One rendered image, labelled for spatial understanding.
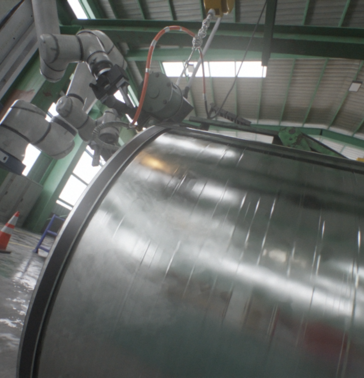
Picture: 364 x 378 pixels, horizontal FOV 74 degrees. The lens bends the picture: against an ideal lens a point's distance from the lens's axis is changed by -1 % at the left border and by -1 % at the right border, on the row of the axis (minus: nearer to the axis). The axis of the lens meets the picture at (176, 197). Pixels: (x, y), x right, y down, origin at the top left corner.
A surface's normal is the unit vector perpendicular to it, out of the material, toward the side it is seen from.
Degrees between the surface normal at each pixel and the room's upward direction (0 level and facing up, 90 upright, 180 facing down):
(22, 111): 90
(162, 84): 115
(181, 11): 173
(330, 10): 173
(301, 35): 90
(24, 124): 90
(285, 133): 90
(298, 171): 57
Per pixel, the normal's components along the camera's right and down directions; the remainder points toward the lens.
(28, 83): -0.22, -0.37
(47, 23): 0.41, 0.01
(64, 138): 0.75, 0.32
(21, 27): 0.93, 0.32
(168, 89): -0.42, 0.03
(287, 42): -0.36, 0.89
